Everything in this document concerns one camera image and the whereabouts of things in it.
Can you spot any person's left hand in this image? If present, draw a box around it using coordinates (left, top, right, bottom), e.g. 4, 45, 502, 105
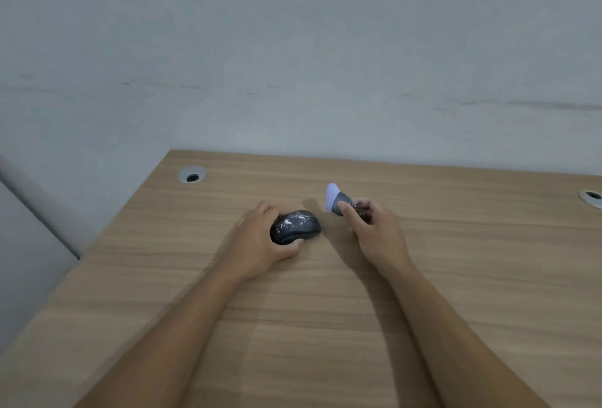
224, 202, 304, 281

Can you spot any person's right hand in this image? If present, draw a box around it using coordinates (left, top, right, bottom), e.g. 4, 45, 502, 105
337, 199, 415, 279

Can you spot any small brush with pale bristles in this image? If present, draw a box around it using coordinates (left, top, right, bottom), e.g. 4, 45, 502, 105
325, 182, 372, 224

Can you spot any black computer mouse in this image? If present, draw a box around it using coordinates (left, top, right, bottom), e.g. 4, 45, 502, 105
269, 210, 322, 246

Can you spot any person's left forearm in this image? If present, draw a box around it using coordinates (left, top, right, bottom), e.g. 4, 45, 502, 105
73, 262, 257, 408

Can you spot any person's right forearm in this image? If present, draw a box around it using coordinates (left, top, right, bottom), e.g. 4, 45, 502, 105
383, 259, 551, 408

